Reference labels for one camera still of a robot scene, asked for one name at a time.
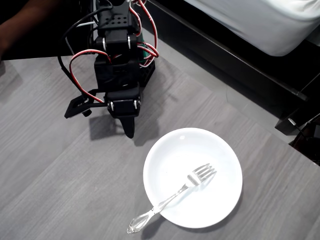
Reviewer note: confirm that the metal fork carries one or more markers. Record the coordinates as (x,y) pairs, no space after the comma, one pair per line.
(190,178)

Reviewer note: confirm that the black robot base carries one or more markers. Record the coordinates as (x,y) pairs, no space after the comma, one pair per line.
(147,72)

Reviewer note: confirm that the white round plate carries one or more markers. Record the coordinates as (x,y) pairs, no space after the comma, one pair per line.
(175,155)

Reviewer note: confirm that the white mattress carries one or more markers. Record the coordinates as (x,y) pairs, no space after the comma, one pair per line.
(262,22)

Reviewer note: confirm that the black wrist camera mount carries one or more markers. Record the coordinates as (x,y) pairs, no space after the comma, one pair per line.
(75,106)

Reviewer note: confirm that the black bed frame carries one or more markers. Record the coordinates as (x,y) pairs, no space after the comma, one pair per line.
(225,50)

